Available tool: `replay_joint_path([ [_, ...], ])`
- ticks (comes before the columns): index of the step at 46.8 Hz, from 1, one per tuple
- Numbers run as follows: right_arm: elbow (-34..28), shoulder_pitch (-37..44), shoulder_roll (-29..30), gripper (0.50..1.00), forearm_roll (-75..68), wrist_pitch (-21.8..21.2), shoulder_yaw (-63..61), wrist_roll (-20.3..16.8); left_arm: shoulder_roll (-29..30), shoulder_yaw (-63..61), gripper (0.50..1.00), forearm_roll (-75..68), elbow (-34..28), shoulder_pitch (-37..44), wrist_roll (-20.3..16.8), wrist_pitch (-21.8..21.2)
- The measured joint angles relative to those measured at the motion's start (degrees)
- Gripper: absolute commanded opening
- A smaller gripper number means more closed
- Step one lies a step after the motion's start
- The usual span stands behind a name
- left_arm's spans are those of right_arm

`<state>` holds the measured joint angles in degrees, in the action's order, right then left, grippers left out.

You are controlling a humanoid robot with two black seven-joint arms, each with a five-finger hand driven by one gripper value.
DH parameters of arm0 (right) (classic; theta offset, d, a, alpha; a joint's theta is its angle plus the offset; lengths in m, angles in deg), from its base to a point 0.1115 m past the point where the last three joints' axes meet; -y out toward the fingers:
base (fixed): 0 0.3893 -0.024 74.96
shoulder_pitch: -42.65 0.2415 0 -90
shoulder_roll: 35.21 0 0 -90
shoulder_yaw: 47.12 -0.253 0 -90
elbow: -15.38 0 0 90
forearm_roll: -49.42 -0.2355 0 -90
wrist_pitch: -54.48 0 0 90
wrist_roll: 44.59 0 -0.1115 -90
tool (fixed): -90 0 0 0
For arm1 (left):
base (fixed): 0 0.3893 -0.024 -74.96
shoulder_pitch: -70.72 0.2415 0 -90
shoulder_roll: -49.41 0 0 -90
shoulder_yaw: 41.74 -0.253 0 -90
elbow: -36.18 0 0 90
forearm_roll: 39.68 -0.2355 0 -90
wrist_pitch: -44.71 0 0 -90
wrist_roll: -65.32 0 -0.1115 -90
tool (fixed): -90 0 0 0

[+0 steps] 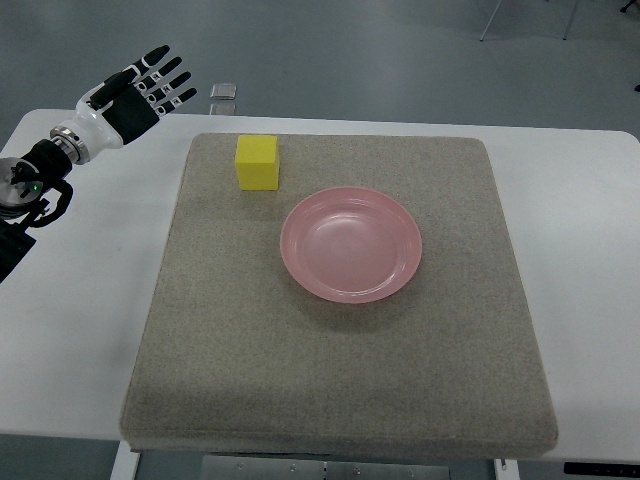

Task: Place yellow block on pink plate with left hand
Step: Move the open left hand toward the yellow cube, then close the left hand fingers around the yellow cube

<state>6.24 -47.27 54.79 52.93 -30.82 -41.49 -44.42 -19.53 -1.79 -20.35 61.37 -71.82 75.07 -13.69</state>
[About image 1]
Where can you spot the beige felt mat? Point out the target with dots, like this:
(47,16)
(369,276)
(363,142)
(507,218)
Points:
(238,357)

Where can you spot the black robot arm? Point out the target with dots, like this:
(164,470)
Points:
(35,193)

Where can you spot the grey metal table frame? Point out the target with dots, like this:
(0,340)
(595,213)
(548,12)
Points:
(126,466)

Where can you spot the yellow foam block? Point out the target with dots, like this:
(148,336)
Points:
(257,162)

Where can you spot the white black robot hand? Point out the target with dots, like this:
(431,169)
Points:
(132,101)

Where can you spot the pink plate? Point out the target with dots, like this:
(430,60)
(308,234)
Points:
(351,245)

